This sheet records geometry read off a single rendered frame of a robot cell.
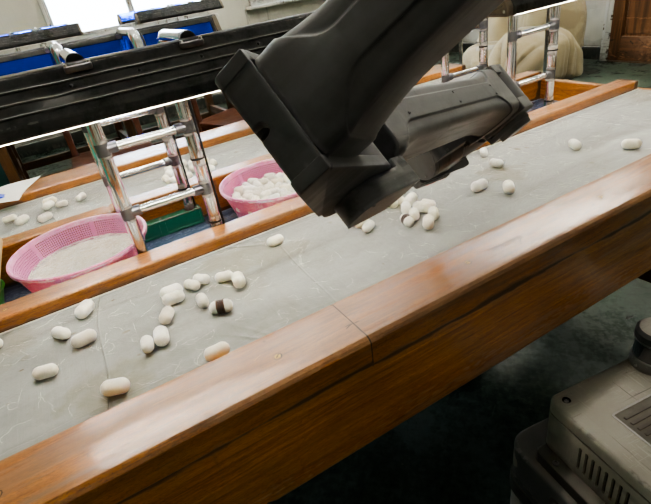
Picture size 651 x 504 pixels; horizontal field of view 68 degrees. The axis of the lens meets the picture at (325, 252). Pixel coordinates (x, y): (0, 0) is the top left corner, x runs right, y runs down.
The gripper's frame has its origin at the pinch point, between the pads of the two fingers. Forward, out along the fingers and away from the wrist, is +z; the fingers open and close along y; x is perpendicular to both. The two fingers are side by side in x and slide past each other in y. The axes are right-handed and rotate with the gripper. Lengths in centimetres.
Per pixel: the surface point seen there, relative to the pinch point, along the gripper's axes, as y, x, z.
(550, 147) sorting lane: -45.6, 3.3, 10.6
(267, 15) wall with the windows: -211, -317, 406
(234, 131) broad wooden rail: 1, -48, 73
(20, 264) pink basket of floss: 65, -19, 39
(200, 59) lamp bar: 28.8, -24.4, -9.3
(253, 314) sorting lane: 34.3, 10.3, 2.1
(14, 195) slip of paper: 65, -48, 73
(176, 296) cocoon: 42.7, 2.4, 9.8
